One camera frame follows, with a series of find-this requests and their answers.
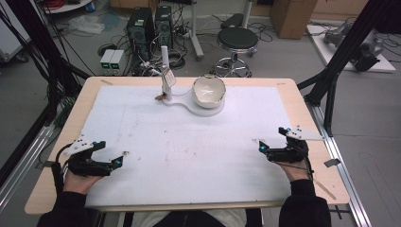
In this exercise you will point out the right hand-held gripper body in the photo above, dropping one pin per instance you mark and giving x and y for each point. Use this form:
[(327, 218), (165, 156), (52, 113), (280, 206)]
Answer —
[(291, 153)]

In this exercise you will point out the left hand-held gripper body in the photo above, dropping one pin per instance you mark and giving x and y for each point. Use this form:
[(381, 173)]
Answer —
[(86, 167)]

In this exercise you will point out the person's left hand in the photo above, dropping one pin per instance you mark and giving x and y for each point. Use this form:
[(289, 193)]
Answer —
[(78, 184)]

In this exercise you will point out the person's right hand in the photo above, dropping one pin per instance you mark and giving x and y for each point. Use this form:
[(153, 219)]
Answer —
[(298, 171)]

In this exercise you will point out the wooden table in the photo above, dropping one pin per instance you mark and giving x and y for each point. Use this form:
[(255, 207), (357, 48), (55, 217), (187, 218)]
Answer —
[(302, 107)]

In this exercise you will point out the long tan tape strip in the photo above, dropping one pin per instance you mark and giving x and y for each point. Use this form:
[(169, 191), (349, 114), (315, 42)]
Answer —
[(324, 189)]

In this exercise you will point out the white foam mat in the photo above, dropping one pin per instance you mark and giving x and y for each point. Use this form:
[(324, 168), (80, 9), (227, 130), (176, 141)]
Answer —
[(189, 151)]

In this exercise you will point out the white ceramic bowl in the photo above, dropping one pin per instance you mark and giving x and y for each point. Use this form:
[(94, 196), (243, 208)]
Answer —
[(208, 91)]

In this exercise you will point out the white power supply unit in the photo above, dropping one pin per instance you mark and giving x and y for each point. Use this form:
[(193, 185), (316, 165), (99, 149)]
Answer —
[(117, 61), (106, 61)]

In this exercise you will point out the white board on floor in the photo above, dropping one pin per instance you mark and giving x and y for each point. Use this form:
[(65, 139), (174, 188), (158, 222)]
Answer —
[(321, 47)]

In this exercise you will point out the person's torso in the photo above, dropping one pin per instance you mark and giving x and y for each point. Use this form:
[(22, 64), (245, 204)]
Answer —
[(189, 220)]

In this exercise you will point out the black round stool chrome base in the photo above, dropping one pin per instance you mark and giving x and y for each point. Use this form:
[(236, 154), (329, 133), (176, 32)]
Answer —
[(237, 38)]

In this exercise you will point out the cardboard box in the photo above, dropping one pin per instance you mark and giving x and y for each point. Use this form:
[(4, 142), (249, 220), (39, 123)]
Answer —
[(293, 19)]

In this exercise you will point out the grey robot device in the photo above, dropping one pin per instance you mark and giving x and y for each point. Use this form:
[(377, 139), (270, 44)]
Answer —
[(365, 47)]

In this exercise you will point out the clear plastic sheet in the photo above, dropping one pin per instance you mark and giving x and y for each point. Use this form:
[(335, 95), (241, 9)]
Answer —
[(86, 24)]

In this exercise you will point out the black computer tower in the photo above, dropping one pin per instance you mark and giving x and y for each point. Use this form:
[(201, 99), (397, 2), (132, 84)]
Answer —
[(140, 30), (164, 25)]

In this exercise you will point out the grey stand leg with wheel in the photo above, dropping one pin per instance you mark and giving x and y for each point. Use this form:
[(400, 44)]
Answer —
[(196, 34)]

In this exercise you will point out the aluminium rail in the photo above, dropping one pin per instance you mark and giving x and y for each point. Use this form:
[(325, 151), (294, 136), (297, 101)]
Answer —
[(343, 176), (22, 167)]

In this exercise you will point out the black metal frame strut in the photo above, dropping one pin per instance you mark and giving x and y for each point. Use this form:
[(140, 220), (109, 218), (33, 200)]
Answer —
[(44, 53), (340, 53)]

